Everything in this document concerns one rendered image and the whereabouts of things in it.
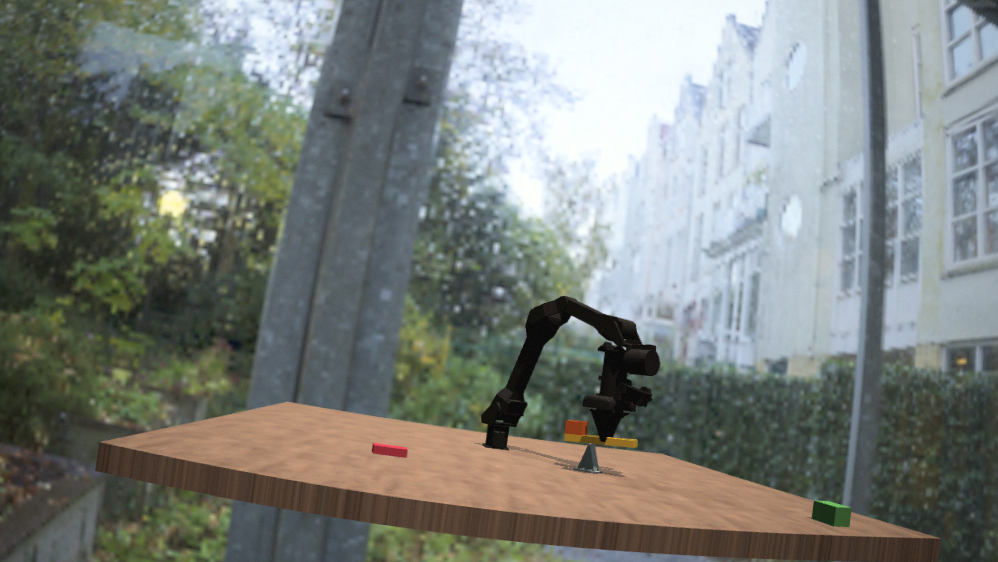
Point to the red rectangular block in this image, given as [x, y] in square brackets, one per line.
[389, 450]

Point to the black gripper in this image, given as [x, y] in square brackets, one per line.
[608, 412]

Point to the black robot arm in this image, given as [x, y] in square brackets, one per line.
[542, 324]

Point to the green block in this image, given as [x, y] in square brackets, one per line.
[831, 513]

